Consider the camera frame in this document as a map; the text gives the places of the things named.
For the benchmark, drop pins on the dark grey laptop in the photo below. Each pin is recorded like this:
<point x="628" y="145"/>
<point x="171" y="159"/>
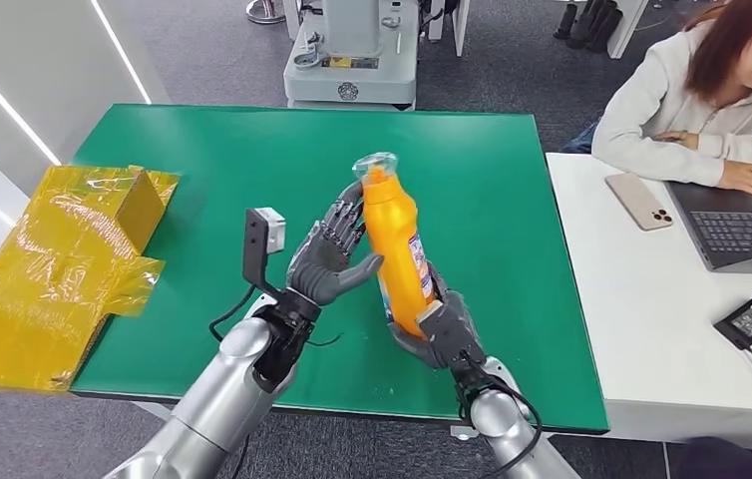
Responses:
<point x="739" y="231"/>

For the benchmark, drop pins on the beige smartphone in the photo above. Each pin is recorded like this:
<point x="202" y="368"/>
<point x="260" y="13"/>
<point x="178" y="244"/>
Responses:
<point x="639" y="201"/>

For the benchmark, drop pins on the person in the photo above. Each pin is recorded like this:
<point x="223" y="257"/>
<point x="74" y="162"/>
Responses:
<point x="653" y="112"/>

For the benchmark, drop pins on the white desk leg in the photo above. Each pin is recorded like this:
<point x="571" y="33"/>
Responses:
<point x="625" y="26"/>

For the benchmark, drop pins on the black power adapter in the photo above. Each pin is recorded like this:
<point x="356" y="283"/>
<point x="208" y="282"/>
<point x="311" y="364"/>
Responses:
<point x="751" y="322"/>

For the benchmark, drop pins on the green table mat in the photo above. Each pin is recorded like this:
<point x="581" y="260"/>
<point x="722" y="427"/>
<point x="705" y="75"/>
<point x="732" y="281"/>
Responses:
<point x="482" y="198"/>

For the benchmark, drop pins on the metal chair base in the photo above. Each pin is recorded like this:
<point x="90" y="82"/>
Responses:
<point x="265" y="13"/>

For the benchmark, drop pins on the person's left hand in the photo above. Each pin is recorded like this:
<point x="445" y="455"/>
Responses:
<point x="676" y="139"/>

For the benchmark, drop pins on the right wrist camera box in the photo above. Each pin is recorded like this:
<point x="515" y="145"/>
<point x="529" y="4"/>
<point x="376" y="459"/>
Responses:
<point x="455" y="337"/>

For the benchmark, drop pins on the yellow taped cardboard box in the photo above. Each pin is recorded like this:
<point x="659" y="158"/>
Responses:
<point x="52" y="278"/>

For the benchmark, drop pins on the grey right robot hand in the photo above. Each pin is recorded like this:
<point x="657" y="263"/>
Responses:
<point x="409" y="344"/>

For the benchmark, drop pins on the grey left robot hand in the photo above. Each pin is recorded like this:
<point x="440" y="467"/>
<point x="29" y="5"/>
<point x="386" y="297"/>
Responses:
<point x="323" y="264"/>

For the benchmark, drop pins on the white furniture panel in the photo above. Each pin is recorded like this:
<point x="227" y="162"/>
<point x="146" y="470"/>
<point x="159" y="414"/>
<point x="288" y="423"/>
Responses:
<point x="460" y="26"/>

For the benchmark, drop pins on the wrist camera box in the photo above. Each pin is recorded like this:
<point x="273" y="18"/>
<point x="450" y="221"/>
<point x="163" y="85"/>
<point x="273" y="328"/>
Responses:
<point x="455" y="337"/>
<point x="273" y="231"/>

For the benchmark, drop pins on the black boot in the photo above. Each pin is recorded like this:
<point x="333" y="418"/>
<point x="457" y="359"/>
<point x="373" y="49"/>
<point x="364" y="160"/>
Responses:
<point x="605" y="33"/>
<point x="565" y="23"/>
<point x="582" y="30"/>

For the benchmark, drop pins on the white desk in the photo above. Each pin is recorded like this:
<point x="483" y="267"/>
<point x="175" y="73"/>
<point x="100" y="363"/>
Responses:
<point x="647" y="330"/>

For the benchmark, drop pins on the grey robot base machine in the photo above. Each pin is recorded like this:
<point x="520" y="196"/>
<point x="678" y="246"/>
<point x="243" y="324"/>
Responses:
<point x="353" y="73"/>

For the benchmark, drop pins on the white table foot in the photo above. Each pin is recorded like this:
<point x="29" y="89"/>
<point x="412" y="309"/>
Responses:
<point x="154" y="410"/>
<point x="463" y="433"/>

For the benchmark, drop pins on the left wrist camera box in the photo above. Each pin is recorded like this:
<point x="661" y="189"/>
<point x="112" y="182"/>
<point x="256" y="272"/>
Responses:
<point x="273" y="231"/>

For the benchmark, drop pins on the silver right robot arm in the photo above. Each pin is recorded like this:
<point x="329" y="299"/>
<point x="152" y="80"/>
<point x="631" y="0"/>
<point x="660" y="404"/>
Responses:
<point x="508" y="430"/>

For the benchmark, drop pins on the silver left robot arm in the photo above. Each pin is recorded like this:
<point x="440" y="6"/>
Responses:
<point x="217" y="396"/>

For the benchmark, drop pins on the orange plastic bottle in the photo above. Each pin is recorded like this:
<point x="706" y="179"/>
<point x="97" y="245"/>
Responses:
<point x="392" y="244"/>

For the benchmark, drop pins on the person's right hand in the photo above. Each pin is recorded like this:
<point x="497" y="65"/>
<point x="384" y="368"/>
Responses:
<point x="749" y="177"/>

